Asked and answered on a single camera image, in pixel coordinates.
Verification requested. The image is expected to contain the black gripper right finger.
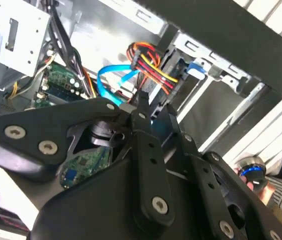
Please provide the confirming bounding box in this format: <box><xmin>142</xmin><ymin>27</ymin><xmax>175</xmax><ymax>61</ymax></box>
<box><xmin>165</xmin><ymin>103</ymin><xmax>282</xmax><ymax>240</ymax></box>

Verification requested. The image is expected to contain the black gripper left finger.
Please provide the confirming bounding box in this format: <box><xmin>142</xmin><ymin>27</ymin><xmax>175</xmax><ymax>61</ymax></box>
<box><xmin>0</xmin><ymin>91</ymin><xmax>178</xmax><ymax>228</ymax></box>

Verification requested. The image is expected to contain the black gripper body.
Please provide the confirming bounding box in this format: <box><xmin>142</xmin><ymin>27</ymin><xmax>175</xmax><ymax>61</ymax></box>
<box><xmin>29</xmin><ymin>119</ymin><xmax>219</xmax><ymax>240</ymax></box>

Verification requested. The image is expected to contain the small round black tool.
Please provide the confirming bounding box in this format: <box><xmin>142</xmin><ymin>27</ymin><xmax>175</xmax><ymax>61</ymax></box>
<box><xmin>238</xmin><ymin>154</ymin><xmax>268</xmax><ymax>192</ymax></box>

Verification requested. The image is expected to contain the blue data wire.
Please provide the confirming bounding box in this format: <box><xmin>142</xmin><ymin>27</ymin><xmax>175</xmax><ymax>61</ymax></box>
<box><xmin>96</xmin><ymin>65</ymin><xmax>142</xmax><ymax>107</ymax></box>

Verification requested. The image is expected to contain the hard disk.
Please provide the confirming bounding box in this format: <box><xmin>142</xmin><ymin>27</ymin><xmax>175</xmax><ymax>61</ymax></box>
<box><xmin>138</xmin><ymin>48</ymin><xmax>206</xmax><ymax>121</ymax></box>

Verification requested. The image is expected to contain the orange red power wire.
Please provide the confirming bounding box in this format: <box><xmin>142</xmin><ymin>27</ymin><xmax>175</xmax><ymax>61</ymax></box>
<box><xmin>126</xmin><ymin>41</ymin><xmax>180</xmax><ymax>95</ymax></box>

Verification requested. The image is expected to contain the person's hand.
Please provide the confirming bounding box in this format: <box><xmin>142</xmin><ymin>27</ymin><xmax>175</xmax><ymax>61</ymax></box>
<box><xmin>245</xmin><ymin>181</ymin><xmax>277</xmax><ymax>208</ymax></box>

